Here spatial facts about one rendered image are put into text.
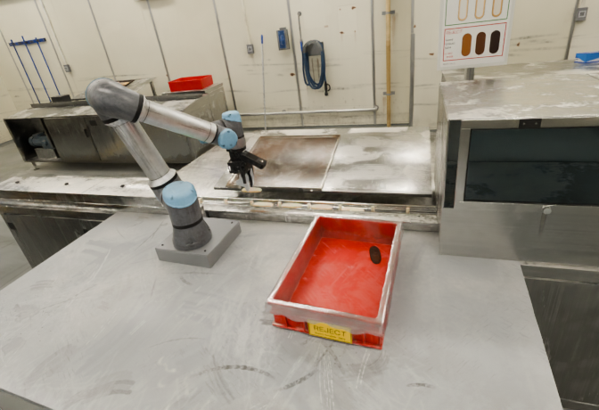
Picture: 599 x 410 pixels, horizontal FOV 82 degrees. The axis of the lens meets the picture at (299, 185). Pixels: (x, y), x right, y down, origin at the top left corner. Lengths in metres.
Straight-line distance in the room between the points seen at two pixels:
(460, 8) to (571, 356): 1.53
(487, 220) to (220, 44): 4.96
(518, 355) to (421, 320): 0.23
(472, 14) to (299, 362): 1.70
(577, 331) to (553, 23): 4.07
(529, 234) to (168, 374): 1.13
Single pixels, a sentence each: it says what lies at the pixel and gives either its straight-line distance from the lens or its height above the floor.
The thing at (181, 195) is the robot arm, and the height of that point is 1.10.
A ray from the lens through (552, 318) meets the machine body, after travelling 1.55.
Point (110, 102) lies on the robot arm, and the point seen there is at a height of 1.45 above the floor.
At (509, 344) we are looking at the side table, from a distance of 1.10.
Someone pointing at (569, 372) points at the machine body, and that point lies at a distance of 1.76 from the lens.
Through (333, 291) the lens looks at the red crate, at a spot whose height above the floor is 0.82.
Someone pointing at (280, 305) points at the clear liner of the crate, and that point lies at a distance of 1.00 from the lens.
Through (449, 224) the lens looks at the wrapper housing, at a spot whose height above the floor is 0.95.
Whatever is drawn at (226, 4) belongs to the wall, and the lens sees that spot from 5.60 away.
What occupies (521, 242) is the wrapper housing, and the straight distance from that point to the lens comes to 1.32.
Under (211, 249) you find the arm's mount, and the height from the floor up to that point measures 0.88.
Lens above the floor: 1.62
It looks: 26 degrees down
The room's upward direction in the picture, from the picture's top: 8 degrees counter-clockwise
